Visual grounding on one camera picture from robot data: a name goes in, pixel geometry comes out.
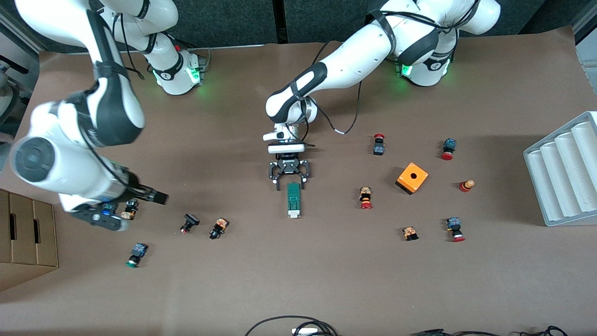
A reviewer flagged green load switch white handle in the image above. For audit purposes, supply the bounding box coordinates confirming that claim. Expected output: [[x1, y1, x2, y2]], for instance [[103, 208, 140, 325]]
[[286, 183, 302, 219]]

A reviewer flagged black square pushbutton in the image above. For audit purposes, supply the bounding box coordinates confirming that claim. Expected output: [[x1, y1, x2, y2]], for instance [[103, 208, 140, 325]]
[[180, 213, 201, 234]]

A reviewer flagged black selector orange block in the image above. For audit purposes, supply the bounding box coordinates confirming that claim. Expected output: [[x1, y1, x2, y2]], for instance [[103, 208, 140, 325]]
[[209, 217, 229, 240]]

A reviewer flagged brown paper table cover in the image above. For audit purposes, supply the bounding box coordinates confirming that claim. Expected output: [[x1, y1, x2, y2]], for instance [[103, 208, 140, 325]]
[[0, 26, 597, 336]]

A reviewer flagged brown cardboard box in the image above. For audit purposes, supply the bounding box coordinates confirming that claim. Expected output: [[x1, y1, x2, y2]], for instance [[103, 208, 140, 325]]
[[0, 188, 59, 292]]

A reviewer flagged grey white machine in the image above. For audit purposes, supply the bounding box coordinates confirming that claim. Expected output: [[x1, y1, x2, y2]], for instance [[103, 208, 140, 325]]
[[0, 56, 29, 133]]

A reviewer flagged grey ribbed plastic tray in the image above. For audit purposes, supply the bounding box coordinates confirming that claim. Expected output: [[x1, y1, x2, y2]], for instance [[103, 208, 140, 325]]
[[523, 111, 597, 227]]

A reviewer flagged black switch orange block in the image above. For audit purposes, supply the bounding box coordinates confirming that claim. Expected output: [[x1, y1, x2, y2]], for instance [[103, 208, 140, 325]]
[[120, 198, 139, 221]]

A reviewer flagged black cable white sleeve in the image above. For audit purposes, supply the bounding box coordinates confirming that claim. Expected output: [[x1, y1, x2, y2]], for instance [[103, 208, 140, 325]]
[[315, 77, 365, 137]]

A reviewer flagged orange button enclosure box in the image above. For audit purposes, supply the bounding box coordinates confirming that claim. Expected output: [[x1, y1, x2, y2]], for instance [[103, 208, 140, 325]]
[[396, 162, 429, 196]]

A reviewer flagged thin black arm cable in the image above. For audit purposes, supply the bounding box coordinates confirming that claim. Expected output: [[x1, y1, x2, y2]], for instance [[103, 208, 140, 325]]
[[86, 0, 146, 187]]

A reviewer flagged black vertical post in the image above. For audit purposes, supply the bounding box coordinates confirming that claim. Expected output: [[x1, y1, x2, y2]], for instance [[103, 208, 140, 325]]
[[273, 0, 286, 45]]

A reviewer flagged black looped cable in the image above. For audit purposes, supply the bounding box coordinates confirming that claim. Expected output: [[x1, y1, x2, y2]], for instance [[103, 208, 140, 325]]
[[245, 316, 339, 336]]

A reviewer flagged grey metal frame rail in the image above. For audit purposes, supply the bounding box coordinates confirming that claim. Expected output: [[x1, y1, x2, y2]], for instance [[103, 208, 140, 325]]
[[573, 5, 597, 70], [0, 7, 45, 54]]

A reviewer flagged black flat cable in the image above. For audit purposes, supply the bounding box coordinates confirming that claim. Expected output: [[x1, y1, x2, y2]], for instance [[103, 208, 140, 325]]
[[410, 329, 504, 336]]

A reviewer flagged black curly cable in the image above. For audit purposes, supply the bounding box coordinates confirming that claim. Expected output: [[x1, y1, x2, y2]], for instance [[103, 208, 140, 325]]
[[520, 326, 569, 336]]

